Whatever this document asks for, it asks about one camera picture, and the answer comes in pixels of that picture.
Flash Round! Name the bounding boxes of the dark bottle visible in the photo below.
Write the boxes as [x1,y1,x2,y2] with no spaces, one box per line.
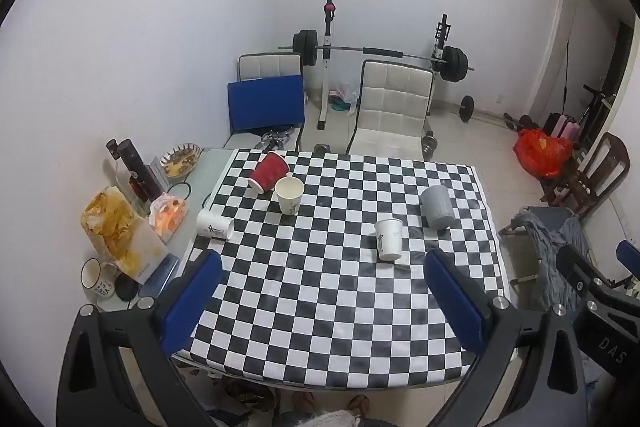
[118,139,159,204]

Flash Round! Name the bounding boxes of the person's left foot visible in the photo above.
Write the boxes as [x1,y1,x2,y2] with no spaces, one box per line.
[291,391,317,419]

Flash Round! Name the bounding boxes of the brown wooden chair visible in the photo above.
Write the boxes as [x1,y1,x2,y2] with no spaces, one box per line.
[539,131,631,214]

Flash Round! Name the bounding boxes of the clear glass bottle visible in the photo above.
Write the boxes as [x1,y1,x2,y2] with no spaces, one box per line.
[105,138,147,214]

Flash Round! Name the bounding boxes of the person's foot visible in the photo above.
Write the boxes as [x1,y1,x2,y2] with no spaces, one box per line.
[291,391,317,419]
[347,394,372,419]

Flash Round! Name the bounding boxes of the red plastic bag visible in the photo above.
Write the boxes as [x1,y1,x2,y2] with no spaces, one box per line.
[513,129,575,179]

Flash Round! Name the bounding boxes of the pink suitcase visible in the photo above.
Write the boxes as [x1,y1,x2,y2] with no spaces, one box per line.
[542,111,582,141]

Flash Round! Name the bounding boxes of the white printed paper cup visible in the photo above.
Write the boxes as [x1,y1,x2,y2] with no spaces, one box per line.
[374,218,404,263]
[195,208,235,242]

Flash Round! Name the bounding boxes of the white barbell rack stand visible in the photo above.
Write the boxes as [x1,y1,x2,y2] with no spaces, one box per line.
[315,0,338,130]
[426,13,450,116]

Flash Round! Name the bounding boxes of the cream paper cup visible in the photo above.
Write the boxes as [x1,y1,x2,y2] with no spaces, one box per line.
[274,177,305,217]

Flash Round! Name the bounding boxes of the blue board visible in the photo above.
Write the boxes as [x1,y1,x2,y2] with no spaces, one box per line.
[227,74,306,136]

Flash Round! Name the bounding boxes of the small black barbell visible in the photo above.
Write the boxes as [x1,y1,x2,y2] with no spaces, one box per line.
[458,95,507,124]

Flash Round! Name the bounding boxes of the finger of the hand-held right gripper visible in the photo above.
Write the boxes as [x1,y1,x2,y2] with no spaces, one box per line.
[615,239,640,288]
[555,244,608,305]

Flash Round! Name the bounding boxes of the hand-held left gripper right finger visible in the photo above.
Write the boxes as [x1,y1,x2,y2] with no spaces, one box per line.
[424,249,589,427]

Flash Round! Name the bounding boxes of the white padded chair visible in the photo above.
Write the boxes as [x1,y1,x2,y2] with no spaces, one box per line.
[222,52,307,152]
[345,59,435,158]

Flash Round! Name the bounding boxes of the black scooter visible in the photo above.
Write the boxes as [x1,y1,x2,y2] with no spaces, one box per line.
[574,84,619,144]

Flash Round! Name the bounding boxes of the black round lid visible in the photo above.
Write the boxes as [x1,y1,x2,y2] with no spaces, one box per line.
[115,275,140,301]

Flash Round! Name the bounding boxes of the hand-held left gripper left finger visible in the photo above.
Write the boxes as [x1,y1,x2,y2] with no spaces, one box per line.
[57,249,223,427]

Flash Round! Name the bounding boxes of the plastic bags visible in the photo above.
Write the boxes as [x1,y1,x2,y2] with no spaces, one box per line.
[329,81,362,114]

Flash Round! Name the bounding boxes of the white mug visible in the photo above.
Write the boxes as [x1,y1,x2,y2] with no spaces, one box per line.
[80,257,119,304]

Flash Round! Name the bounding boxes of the grey cup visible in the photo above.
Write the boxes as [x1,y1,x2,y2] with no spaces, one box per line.
[419,184,455,231]

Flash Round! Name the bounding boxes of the black ring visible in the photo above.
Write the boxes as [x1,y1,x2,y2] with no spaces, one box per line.
[166,181,194,201]

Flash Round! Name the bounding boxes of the orange snack packet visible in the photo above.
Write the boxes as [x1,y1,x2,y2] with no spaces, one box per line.
[148,193,189,244]

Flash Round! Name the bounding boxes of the glass bowl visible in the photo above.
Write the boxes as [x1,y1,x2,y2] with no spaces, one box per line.
[159,143,202,180]

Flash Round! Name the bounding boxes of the person's right foot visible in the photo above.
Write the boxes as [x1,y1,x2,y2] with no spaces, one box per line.
[347,394,372,419]

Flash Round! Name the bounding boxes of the grey clothing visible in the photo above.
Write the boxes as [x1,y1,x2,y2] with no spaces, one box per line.
[514,205,597,312]

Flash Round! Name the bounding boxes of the blue phone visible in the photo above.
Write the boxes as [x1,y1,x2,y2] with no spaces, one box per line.
[138,252,180,299]

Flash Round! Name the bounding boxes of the red paper cup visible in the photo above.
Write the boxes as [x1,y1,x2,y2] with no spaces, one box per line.
[247,151,291,194]

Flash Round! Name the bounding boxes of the clear bag of chips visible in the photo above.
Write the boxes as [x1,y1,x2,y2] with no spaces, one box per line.
[80,187,169,284]

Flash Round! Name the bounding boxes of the black white checkered tablecloth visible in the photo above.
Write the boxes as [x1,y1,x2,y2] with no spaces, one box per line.
[172,148,512,391]

